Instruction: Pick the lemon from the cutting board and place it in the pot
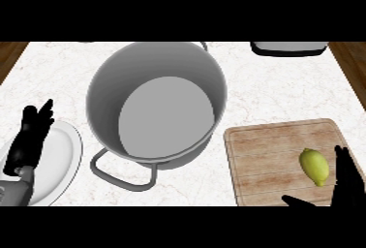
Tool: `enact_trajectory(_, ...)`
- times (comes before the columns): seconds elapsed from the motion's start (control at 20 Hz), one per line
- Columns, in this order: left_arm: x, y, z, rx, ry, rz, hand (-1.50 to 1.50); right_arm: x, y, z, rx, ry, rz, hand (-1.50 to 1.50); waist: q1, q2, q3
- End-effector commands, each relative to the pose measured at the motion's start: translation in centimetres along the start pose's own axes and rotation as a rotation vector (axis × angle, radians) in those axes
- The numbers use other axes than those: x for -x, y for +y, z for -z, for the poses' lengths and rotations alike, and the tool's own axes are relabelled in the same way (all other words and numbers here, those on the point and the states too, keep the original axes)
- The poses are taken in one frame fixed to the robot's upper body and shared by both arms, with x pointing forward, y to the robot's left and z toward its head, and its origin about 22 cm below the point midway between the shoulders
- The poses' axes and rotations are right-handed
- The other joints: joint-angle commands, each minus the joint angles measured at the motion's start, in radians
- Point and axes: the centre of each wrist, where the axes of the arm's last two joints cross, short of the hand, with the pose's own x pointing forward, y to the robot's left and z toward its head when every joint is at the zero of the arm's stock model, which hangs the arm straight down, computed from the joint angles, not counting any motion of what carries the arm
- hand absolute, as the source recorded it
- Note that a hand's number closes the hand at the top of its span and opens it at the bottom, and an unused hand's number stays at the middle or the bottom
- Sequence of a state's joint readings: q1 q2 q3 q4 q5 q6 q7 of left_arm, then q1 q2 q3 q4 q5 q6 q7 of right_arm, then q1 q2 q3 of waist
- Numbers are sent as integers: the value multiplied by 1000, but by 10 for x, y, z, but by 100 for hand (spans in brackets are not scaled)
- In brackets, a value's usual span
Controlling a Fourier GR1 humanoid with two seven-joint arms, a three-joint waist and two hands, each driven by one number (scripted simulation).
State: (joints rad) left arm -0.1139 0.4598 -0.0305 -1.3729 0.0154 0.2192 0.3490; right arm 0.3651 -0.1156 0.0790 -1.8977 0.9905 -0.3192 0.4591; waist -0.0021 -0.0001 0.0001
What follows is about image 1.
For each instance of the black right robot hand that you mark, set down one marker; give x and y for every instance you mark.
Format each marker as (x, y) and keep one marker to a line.
(347, 180)

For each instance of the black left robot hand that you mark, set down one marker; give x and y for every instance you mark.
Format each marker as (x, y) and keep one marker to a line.
(27, 142)

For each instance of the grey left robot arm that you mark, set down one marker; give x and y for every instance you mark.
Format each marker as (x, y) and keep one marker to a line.
(18, 191)

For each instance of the yellow-green lemon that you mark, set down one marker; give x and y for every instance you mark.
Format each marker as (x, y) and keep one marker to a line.
(315, 166)

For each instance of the wooden cutting board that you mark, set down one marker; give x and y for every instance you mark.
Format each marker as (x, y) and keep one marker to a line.
(277, 155)

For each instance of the grey metal pot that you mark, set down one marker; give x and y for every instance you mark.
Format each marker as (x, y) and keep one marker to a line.
(157, 109)

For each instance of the white plate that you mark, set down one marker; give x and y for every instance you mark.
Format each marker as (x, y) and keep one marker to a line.
(57, 161)

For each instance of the grey and black appliance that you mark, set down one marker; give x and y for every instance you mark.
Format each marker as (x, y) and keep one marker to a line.
(288, 48)

